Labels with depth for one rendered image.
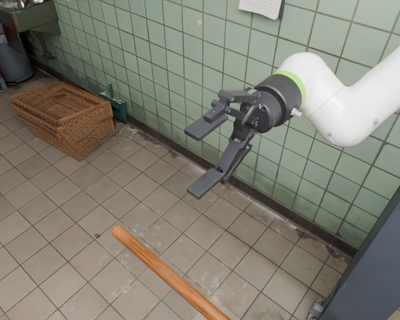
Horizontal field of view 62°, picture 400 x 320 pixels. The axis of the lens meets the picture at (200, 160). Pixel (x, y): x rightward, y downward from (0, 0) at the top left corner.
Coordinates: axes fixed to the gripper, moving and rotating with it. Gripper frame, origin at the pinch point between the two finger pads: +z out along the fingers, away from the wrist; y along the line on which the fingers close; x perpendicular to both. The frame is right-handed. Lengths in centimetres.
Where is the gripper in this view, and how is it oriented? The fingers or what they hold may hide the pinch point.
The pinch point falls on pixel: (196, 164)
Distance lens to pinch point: 54.7
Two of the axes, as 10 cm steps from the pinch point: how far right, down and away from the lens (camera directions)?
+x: -7.5, -4.7, 4.7
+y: 0.0, 7.1, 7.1
